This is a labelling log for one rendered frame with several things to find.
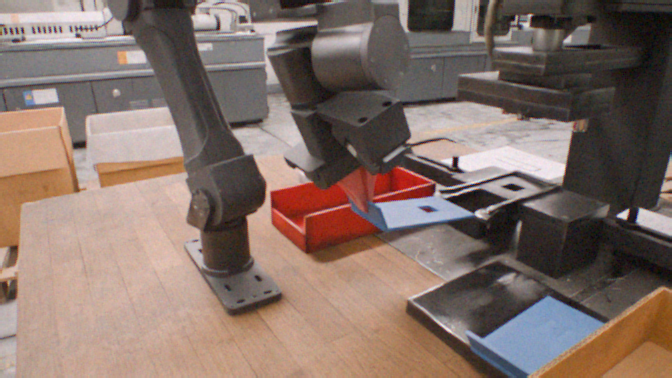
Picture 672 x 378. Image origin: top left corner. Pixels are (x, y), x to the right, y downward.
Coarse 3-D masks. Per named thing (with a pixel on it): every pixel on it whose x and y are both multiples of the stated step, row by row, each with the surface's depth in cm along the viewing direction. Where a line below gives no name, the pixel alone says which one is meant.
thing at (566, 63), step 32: (544, 32) 57; (512, 64) 57; (544, 64) 53; (576, 64) 57; (608, 64) 61; (640, 64) 66; (480, 96) 63; (512, 96) 59; (544, 96) 55; (576, 96) 53; (608, 96) 57; (576, 128) 60
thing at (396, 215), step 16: (352, 208) 55; (368, 208) 50; (384, 208) 55; (400, 208) 56; (416, 208) 56; (432, 208) 58; (448, 208) 58; (384, 224) 49; (400, 224) 51; (416, 224) 51; (432, 224) 53
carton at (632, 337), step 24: (624, 312) 41; (648, 312) 44; (600, 336) 39; (624, 336) 43; (648, 336) 47; (552, 360) 36; (576, 360) 38; (600, 360) 41; (624, 360) 45; (648, 360) 44
